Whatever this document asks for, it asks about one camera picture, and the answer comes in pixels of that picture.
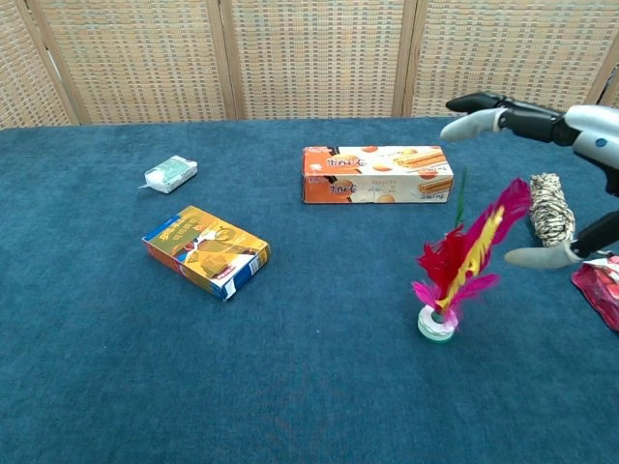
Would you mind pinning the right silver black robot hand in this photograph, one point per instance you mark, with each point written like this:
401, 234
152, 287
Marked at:
587, 130

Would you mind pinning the colourful feather shuttlecock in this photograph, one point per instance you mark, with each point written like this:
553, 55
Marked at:
459, 261

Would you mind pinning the woven rattan screen panel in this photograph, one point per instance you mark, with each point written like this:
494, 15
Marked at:
24, 72
140, 58
512, 48
319, 58
613, 87

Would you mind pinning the red drink pouch with spout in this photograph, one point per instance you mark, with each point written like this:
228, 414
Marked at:
602, 290

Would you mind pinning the orange biscuit roll box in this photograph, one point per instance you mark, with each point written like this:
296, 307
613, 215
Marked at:
377, 174

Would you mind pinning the yellow blue carton box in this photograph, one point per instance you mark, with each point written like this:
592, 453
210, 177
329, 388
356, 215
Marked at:
208, 251

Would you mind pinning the white green tissue pack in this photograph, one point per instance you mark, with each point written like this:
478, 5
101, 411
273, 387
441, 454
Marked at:
171, 174

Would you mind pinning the blue table cloth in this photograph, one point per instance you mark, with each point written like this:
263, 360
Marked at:
193, 377

